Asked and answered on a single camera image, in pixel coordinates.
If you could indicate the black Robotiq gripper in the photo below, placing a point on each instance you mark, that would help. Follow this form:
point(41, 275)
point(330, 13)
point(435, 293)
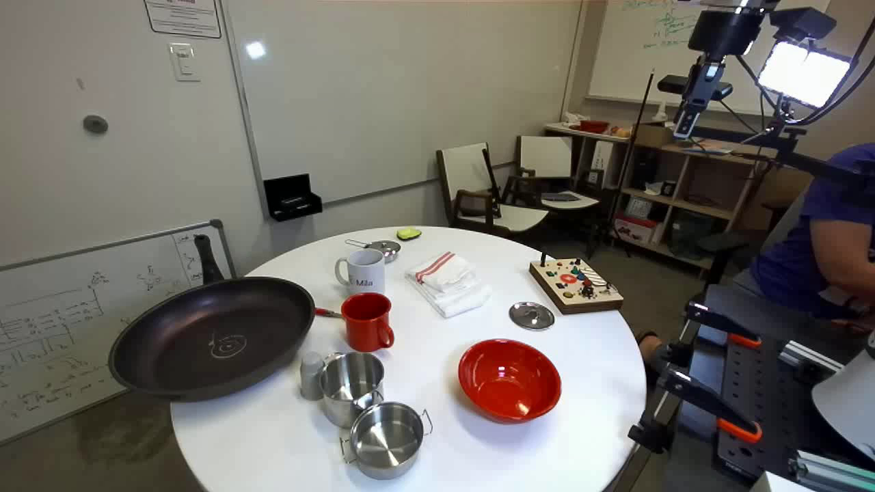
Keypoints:
point(710, 83)

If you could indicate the red and white striped towel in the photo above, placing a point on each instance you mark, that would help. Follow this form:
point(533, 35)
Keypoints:
point(448, 286)

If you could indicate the person's bare forearm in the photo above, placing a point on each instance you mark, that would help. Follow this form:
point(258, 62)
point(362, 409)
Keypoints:
point(842, 263)

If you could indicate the wooden shelf unit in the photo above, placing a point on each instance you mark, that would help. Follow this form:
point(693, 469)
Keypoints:
point(674, 207)

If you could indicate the whiteboard with green writing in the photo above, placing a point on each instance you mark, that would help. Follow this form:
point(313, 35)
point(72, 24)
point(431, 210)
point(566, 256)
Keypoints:
point(638, 46)

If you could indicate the bright LED light panel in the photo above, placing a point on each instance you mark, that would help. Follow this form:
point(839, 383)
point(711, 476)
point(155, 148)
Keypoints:
point(804, 74)

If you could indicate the person in purple shirt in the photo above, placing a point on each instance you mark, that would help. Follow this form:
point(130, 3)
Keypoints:
point(808, 256)

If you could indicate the wooden button board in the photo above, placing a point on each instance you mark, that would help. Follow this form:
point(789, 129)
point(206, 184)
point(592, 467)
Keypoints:
point(574, 289)

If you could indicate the black clamp orange tip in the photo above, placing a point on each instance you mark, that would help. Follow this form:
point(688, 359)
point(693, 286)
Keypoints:
point(721, 324)
point(707, 400)

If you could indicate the flat round metal lid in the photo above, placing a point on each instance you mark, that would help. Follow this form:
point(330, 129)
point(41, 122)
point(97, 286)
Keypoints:
point(530, 315)

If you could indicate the black robot mounting cart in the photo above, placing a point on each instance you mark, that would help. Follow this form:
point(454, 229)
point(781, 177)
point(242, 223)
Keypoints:
point(775, 393)

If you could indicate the yellow sponge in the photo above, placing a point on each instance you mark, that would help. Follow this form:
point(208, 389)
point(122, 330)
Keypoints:
point(407, 233)

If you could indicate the red bowl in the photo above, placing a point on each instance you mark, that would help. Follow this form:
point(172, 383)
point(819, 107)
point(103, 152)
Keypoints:
point(509, 382)

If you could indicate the small grey dish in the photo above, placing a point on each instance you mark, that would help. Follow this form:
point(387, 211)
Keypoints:
point(383, 249)

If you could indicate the white mug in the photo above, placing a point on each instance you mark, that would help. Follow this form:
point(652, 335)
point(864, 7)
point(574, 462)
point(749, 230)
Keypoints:
point(365, 273)

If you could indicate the red enamel mug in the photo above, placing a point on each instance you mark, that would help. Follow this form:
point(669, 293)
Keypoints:
point(368, 324)

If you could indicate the tall steel pot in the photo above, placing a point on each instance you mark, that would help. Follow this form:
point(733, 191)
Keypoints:
point(351, 387)

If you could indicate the small steel cup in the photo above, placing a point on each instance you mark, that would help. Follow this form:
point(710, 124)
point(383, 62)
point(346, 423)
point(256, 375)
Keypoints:
point(313, 375)

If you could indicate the black frying pan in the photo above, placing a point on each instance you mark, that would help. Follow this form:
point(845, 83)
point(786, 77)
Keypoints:
point(208, 337)

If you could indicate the leaning whiteboard with drawings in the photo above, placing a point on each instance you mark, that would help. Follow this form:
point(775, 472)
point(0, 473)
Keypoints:
point(64, 330)

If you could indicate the black camera on stand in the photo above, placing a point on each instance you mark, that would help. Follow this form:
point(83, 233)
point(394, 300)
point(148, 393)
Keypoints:
point(670, 83)

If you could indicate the large wall whiteboard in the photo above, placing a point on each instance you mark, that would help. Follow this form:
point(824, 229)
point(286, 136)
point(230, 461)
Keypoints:
point(401, 92)

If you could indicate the aluminium rail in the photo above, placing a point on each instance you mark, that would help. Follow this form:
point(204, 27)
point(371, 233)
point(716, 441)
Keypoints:
point(835, 472)

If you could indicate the black wall tray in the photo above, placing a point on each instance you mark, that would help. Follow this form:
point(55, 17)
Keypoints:
point(291, 197)

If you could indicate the white wall switch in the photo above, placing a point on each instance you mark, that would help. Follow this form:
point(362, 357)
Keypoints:
point(185, 62)

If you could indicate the paper wall notice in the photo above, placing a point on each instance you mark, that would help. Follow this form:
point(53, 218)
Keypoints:
point(182, 17)

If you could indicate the round grey wall knob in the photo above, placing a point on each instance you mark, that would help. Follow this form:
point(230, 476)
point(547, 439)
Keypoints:
point(93, 124)

